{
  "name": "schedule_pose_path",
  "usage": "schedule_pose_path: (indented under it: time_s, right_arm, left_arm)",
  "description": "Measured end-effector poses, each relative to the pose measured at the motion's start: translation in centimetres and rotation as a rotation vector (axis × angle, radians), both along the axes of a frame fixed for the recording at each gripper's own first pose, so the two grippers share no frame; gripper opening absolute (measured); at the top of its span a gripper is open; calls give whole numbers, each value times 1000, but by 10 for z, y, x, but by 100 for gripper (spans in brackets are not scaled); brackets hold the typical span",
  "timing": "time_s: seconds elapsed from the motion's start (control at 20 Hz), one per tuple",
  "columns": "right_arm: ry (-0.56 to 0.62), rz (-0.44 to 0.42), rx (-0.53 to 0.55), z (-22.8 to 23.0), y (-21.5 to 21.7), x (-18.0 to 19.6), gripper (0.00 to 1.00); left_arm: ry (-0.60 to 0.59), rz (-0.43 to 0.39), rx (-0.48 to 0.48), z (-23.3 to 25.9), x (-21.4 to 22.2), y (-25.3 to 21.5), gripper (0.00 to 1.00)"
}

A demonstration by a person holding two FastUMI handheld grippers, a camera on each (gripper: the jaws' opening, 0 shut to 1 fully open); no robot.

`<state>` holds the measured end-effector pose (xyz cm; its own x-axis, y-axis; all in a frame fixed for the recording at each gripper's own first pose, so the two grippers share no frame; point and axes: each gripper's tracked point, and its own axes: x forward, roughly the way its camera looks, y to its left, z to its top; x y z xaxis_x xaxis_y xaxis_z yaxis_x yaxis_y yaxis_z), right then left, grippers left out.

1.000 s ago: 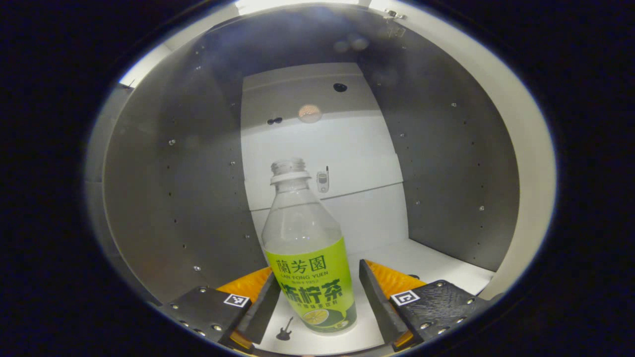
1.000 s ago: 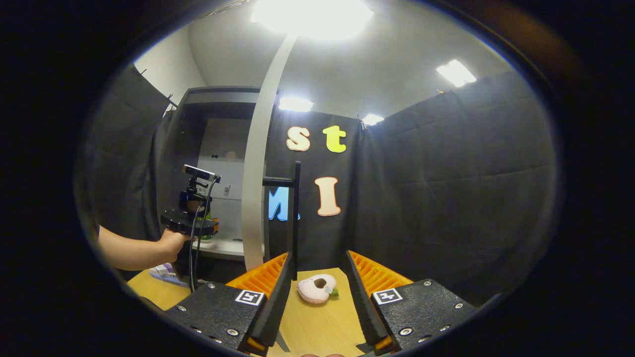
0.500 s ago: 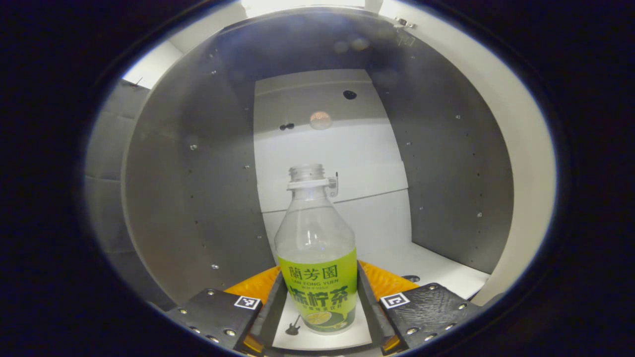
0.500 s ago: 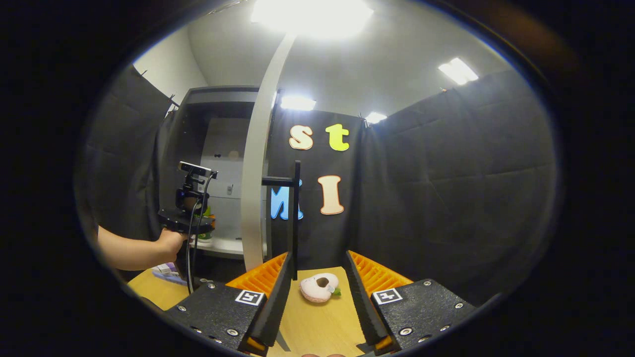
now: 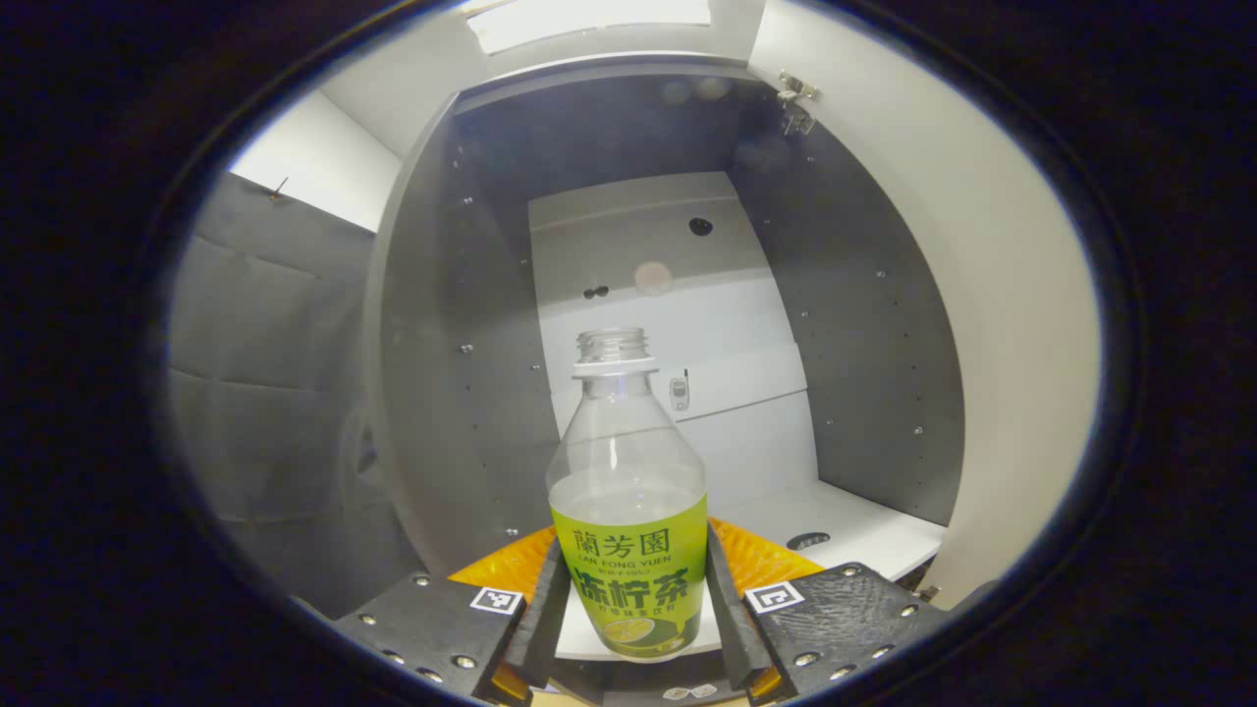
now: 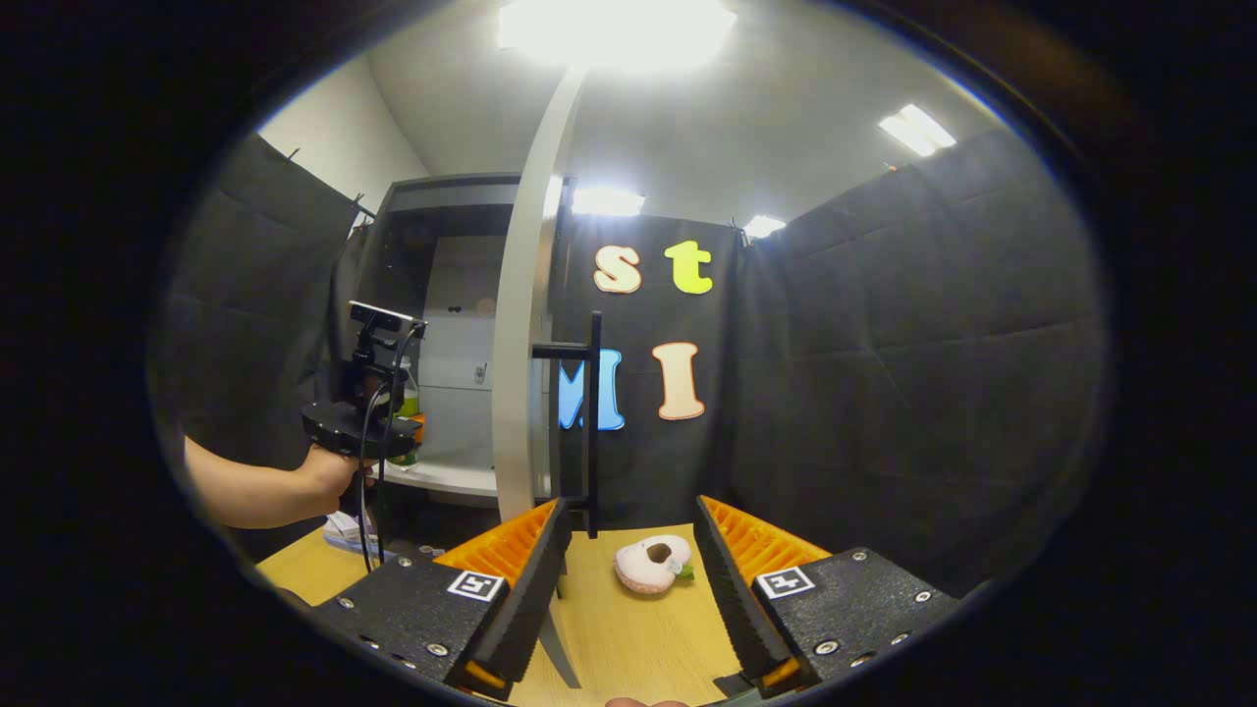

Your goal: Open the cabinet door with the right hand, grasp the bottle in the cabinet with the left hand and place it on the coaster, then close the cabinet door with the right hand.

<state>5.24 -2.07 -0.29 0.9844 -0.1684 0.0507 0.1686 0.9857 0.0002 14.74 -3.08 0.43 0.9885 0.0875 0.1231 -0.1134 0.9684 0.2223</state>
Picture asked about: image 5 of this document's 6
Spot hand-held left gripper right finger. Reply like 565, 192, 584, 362
707, 517, 949, 702

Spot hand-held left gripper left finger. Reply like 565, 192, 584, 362
329, 525, 571, 706

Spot black backdrop cloth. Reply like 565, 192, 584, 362
162, 172, 423, 620

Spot clear bottle with green label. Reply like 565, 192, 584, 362
546, 327, 710, 659

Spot dark grey cabinet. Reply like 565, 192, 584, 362
363, 59, 968, 707

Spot beige cabinet door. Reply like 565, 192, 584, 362
746, 0, 1101, 610

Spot large ceiling light panel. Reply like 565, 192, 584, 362
466, 0, 713, 55

